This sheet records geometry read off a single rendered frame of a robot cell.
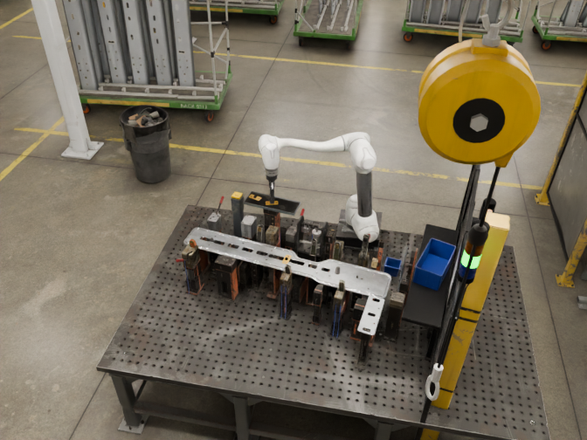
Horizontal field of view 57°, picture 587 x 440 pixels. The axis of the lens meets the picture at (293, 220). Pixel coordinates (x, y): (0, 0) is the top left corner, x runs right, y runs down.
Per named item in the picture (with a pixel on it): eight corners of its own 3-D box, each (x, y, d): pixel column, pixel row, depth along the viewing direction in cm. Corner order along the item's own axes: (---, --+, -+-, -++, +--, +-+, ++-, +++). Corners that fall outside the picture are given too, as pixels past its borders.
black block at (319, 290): (308, 326, 347) (309, 293, 328) (314, 313, 355) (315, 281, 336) (320, 329, 345) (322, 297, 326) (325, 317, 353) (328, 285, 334)
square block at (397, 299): (382, 339, 339) (390, 299, 316) (385, 329, 345) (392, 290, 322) (395, 342, 337) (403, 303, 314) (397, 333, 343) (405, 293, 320)
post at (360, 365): (354, 367, 322) (358, 336, 304) (358, 353, 330) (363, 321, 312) (364, 370, 321) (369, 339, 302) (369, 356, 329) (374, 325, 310)
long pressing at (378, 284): (179, 246, 360) (179, 244, 359) (195, 226, 377) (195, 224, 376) (384, 300, 325) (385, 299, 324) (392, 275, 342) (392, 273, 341)
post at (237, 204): (233, 246, 404) (230, 198, 377) (237, 240, 410) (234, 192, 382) (242, 249, 402) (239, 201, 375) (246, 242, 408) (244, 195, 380)
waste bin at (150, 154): (122, 185, 583) (108, 125, 537) (141, 158, 624) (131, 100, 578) (167, 190, 576) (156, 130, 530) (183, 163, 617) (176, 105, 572)
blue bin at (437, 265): (411, 281, 332) (415, 266, 324) (427, 252, 353) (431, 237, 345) (438, 292, 326) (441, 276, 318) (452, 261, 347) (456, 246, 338)
